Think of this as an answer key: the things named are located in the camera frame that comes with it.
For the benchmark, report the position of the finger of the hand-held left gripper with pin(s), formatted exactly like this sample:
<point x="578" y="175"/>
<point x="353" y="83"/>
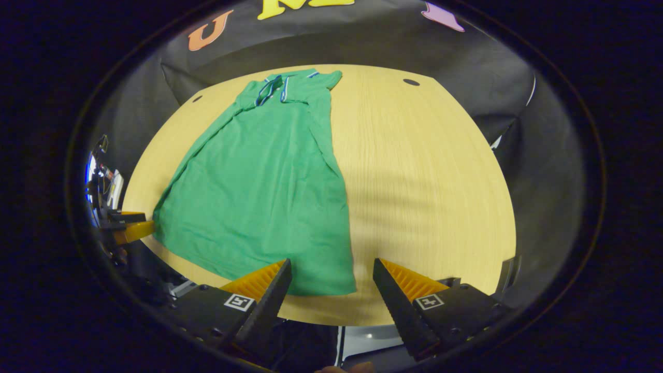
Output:
<point x="124" y="217"/>
<point x="134" y="231"/>

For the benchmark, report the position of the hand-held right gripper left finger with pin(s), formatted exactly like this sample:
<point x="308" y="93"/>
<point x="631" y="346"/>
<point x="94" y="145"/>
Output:
<point x="264" y="313"/>

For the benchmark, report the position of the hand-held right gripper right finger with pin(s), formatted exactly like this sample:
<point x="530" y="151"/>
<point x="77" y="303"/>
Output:
<point x="396" y="313"/>

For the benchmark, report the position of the green T-shirt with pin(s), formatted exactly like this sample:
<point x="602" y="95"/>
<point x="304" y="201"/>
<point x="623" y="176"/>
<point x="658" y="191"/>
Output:
<point x="259" y="191"/>

